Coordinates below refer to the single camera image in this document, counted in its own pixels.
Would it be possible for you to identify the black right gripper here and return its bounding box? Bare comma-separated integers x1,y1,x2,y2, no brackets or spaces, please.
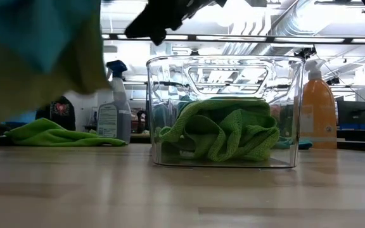
124,0,227,46

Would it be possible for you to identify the black aluminium table frame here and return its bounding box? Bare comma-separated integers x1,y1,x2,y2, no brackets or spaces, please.
336,136,365,152

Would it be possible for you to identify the orange spray bottle white trigger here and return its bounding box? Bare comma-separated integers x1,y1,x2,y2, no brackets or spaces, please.
298,58,338,150

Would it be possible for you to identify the black mounted device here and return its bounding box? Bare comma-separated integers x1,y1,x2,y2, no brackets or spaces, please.
294,46,317,60

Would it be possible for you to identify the clear plastic bin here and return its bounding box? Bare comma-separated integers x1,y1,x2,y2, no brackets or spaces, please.
146,54,306,169

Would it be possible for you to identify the black overhead crossbar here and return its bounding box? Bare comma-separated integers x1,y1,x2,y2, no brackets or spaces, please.
101,33,365,45

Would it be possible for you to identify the blue microfiber towel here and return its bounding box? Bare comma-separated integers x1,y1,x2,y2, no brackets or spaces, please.
0,0,101,73
272,135,314,151

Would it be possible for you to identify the person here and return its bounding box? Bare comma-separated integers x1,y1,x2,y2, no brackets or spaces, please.
35,96,77,132

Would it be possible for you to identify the blue trigger spray bottle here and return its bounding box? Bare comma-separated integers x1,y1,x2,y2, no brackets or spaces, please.
96,59,132,145

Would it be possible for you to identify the pale green microfiber towel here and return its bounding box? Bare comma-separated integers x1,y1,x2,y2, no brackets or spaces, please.
0,12,111,129

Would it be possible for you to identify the dark computer monitor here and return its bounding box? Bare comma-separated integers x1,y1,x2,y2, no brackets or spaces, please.
336,100,365,130

